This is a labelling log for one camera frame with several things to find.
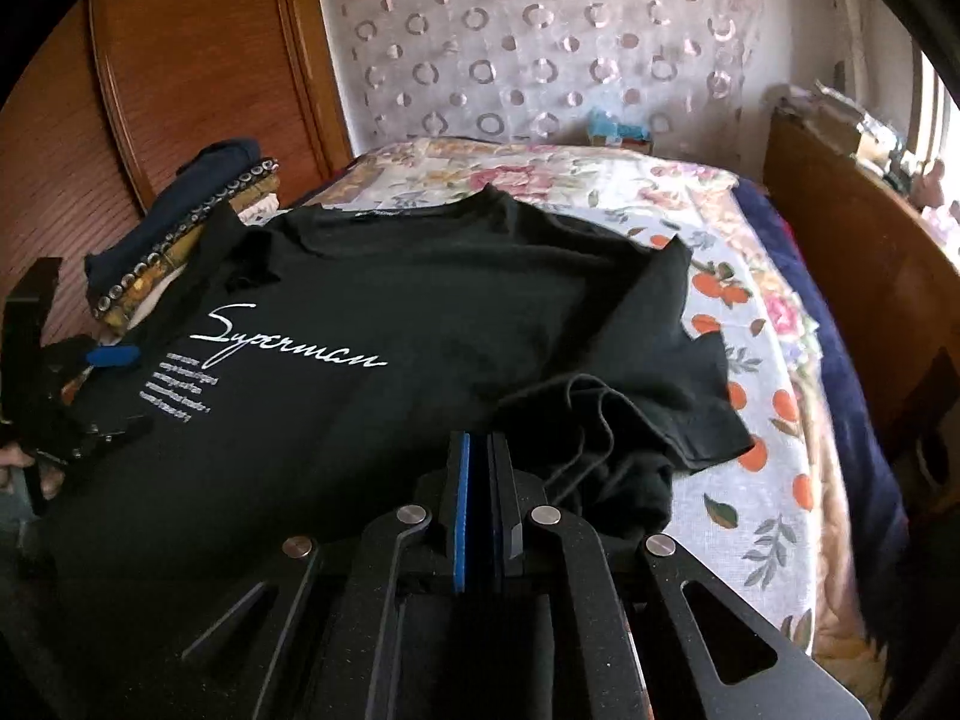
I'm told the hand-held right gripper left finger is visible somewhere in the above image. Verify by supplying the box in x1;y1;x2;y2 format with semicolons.
84;431;493;720

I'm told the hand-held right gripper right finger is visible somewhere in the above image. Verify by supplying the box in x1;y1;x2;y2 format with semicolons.
489;435;872;720

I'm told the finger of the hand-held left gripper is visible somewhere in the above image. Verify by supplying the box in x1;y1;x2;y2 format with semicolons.
52;416;156;466
56;337;143;376

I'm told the black printed t-shirt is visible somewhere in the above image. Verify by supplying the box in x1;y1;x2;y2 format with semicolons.
41;184;755;720

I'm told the person's left hand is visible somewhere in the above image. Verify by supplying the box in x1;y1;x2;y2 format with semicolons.
0;444;67;500

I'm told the wooden wardrobe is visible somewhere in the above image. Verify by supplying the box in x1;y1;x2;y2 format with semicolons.
0;0;355;320

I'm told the rose floral bedsheet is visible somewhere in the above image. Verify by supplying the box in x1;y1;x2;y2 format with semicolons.
289;136;822;391

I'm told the navy blanket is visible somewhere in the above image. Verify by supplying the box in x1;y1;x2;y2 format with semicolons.
731;181;912;665

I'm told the blue box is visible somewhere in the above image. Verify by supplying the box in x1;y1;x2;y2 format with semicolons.
585;108;655;155

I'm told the sheer circle-patterned curtain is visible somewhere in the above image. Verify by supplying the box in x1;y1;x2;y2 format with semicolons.
309;0;852;166

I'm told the pile of books and papers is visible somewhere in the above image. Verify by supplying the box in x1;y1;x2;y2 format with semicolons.
772;77;960;245

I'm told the window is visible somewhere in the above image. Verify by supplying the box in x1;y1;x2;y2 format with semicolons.
906;41;960;192

